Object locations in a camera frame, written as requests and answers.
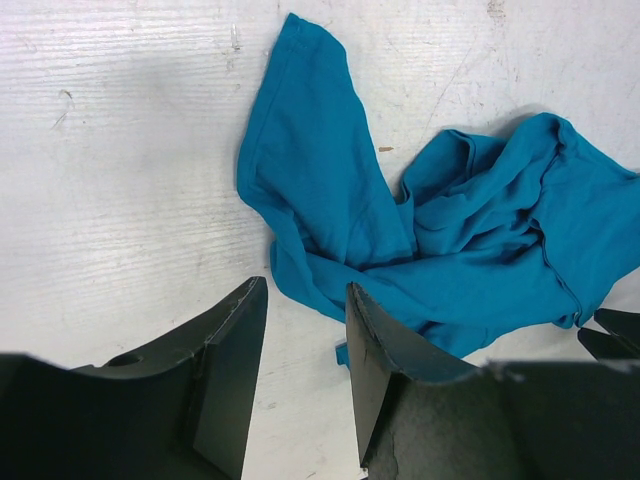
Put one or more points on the teal t shirt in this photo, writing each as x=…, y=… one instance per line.
x=485, y=236

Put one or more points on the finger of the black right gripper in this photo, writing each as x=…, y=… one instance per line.
x=615, y=321
x=604, y=346

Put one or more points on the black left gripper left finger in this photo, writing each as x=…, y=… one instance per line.
x=178, y=407

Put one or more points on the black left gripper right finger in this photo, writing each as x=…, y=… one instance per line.
x=384, y=356

